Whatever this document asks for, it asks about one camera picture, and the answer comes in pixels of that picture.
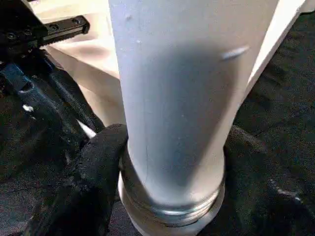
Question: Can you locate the white plastic table top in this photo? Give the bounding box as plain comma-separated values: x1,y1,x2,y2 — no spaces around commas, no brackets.
27,0,307,139

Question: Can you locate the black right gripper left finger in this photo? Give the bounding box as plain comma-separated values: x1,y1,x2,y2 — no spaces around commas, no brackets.
22,124,129,236

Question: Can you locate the white plastic table leg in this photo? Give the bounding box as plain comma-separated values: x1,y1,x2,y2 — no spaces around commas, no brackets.
108,0,279,236

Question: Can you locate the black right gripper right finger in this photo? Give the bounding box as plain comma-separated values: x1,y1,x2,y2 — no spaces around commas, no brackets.
207,125,315,236

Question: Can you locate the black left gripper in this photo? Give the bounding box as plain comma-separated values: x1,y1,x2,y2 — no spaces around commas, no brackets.
0,0,91,51

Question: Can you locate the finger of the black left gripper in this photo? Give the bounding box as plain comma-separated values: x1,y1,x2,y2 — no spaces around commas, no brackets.
0,63,88,159
47,68,107,134

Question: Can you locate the black mat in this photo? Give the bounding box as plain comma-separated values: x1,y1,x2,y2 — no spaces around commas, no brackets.
0,10,315,236

